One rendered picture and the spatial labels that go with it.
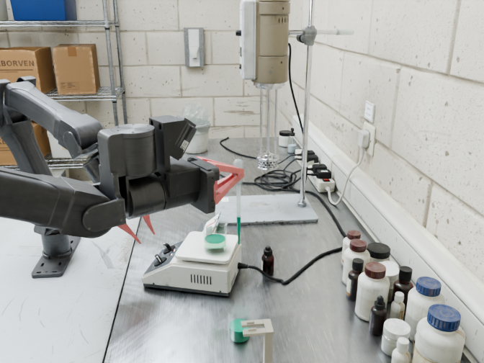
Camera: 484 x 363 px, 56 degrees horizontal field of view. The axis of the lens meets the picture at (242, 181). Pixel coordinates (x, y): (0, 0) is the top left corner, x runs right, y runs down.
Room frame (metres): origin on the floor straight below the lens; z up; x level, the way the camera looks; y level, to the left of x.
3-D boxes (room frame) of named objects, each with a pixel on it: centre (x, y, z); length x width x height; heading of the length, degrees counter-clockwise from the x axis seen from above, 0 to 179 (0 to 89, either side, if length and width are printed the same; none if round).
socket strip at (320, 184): (1.62, -0.27, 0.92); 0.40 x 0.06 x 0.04; 6
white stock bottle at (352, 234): (0.96, -0.26, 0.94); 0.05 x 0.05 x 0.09
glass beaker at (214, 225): (0.87, 0.06, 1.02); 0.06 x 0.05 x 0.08; 64
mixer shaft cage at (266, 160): (1.28, -0.08, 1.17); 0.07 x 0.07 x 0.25
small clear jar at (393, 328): (0.66, -0.27, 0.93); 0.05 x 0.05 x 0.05
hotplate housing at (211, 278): (0.90, 0.10, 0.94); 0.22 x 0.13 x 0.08; 78
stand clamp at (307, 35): (1.34, -0.18, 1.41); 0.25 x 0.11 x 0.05; 96
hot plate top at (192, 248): (0.90, 0.08, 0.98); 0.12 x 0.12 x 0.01; 78
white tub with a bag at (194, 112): (1.93, 0.21, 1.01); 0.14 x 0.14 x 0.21
